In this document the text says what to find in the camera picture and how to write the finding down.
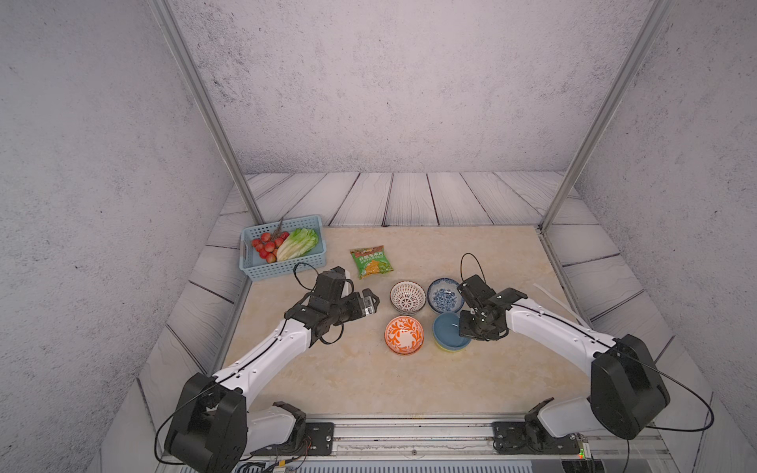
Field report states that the plain blue bowl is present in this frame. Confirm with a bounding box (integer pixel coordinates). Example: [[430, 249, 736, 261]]
[[433, 313, 471, 348]]

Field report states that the blue floral bowl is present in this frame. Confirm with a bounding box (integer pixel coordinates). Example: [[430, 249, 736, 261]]
[[427, 278, 464, 313]]

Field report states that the white brown lattice bowl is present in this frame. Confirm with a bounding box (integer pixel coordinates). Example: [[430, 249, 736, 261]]
[[390, 281, 427, 315]]

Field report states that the orange floral bowl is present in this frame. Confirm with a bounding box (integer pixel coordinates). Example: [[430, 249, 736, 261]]
[[384, 315, 425, 355]]

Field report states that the lime green bowl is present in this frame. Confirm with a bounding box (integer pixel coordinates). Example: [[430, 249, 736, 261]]
[[437, 345, 466, 353]]

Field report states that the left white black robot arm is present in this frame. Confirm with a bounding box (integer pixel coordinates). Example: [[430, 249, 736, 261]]
[[161, 289, 380, 472]]

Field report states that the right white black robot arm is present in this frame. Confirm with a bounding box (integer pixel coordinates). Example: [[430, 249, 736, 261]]
[[457, 278, 670, 441]]

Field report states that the green snack bag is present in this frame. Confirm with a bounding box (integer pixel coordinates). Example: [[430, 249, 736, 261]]
[[350, 246, 393, 279]]

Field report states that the green lettuce head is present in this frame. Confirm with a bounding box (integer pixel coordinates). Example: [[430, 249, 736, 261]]
[[277, 228, 321, 261]]

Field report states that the light blue plastic basket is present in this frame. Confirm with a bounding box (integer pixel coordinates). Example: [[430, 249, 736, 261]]
[[239, 215, 326, 282]]

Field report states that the red cherry tomatoes bunch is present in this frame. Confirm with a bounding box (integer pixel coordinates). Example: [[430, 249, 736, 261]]
[[250, 231, 290, 264]]

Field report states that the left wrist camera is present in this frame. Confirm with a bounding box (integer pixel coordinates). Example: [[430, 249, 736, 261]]
[[308, 266, 354, 313]]

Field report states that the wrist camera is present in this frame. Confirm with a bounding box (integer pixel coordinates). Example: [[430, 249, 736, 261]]
[[457, 275, 497, 311], [308, 266, 354, 313]]

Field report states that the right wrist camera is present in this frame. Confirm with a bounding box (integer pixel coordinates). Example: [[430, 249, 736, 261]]
[[457, 275, 497, 311]]

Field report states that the white cable strip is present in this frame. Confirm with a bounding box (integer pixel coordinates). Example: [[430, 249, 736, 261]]
[[530, 283, 591, 330]]

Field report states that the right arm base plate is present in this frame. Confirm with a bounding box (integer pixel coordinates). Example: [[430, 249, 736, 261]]
[[492, 422, 582, 455]]

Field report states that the aluminium rail front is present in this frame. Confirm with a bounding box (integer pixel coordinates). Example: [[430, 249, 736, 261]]
[[234, 415, 678, 472]]

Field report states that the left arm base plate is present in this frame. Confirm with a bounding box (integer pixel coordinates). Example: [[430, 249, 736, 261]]
[[275, 422, 335, 457]]

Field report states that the left aluminium frame post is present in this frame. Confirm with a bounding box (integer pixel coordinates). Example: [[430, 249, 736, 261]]
[[149, 0, 265, 226]]

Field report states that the aluminium frame post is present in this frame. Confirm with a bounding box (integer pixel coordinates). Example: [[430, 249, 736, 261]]
[[538, 0, 674, 236], [149, 0, 265, 226]]

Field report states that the right aluminium frame post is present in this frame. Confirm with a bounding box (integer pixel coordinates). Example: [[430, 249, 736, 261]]
[[538, 0, 674, 236]]

